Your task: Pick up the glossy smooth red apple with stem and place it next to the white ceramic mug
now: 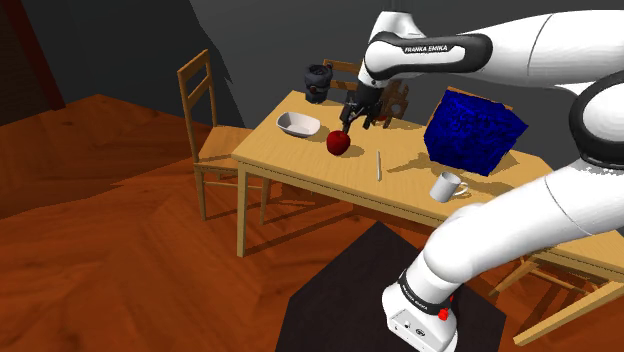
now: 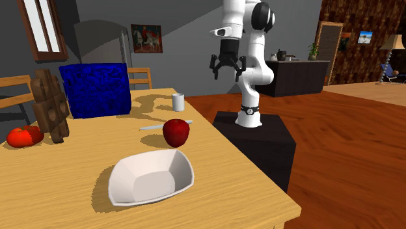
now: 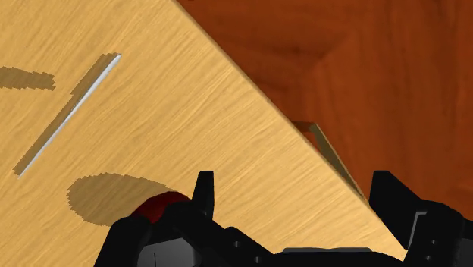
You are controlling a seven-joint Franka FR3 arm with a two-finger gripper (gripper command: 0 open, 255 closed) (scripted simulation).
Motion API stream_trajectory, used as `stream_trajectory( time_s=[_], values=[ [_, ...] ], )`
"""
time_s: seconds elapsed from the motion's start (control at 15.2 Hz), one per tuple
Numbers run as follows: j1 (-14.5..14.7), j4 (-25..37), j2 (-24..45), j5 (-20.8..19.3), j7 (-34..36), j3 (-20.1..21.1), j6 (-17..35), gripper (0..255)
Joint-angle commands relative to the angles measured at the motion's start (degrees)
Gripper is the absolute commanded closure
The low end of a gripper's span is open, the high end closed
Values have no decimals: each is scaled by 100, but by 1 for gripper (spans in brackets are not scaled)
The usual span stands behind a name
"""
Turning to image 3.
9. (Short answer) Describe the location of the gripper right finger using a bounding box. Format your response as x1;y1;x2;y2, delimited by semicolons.
368;170;473;267

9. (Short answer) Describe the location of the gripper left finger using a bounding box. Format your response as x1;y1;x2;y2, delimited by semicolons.
93;170;275;267

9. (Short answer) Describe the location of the dark red round object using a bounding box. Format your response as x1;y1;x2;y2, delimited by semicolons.
131;190;192;225

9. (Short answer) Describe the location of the light wooden table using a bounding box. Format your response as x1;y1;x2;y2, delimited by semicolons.
0;0;408;267

